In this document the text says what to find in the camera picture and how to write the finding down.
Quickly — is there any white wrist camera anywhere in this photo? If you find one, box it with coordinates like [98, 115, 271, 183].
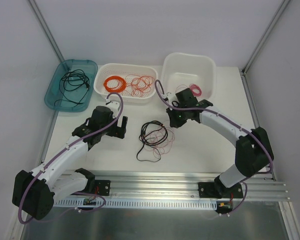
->
[161, 92, 178, 105]
[105, 99, 121, 115]

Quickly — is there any right aluminium frame post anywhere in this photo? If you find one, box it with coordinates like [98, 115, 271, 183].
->
[241, 0, 291, 76]

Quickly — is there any thin black cable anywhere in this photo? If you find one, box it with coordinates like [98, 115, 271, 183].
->
[54, 84, 89, 108]

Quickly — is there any left aluminium frame post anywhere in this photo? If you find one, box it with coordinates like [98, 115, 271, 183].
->
[26, 0, 65, 63]

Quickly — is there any white perforated plastic basket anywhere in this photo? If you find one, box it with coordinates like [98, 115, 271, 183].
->
[93, 63, 158, 104]

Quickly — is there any aluminium mounting rail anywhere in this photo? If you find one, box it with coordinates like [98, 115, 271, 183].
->
[92, 170, 291, 202]

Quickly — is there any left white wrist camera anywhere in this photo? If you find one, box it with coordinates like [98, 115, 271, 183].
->
[105, 99, 121, 115]

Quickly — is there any teal transparent plastic tray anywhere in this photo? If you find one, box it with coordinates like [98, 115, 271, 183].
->
[44, 59, 98, 113]

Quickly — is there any white plastic tub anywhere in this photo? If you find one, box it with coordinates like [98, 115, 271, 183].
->
[156, 52, 217, 101]

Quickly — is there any pink wire coil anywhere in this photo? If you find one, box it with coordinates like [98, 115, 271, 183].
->
[189, 83, 203, 97]

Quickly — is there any aluminium frame post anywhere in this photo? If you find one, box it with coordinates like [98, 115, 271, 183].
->
[26, 0, 65, 63]
[241, 0, 291, 76]

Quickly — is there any coiled black cable in tray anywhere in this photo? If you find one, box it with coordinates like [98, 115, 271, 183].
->
[61, 69, 91, 92]

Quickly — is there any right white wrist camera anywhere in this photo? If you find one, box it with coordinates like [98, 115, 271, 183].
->
[161, 92, 178, 105]

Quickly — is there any white slotted cable duct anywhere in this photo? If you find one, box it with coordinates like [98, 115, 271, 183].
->
[54, 197, 217, 211]

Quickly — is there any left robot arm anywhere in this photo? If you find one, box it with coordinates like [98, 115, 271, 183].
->
[12, 103, 128, 225]

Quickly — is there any orange wire coil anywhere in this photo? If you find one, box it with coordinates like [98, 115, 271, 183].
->
[103, 75, 128, 94]

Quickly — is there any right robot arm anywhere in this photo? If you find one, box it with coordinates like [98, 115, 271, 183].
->
[163, 88, 274, 199]

